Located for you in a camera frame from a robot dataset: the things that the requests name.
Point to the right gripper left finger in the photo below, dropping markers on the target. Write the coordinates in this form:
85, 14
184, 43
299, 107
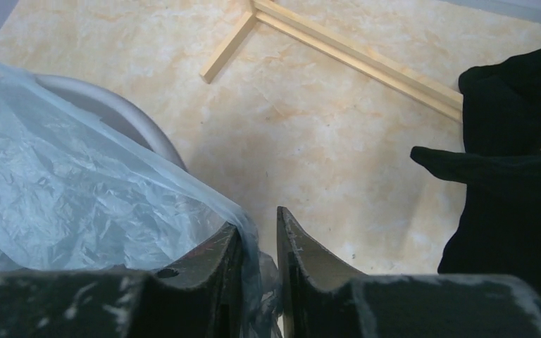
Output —
206, 288

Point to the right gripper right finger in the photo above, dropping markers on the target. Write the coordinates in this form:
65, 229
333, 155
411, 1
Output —
316, 292

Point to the light blue trash bag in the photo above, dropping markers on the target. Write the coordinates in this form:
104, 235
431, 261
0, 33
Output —
88, 217

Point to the grey plastic trash bin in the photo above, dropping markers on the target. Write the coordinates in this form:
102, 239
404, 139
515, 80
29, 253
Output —
115, 111

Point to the black hanging garment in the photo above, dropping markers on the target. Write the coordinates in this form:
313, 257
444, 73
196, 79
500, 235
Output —
499, 229

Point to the wooden clothes rack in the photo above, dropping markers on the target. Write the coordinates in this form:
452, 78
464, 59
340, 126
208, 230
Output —
420, 87

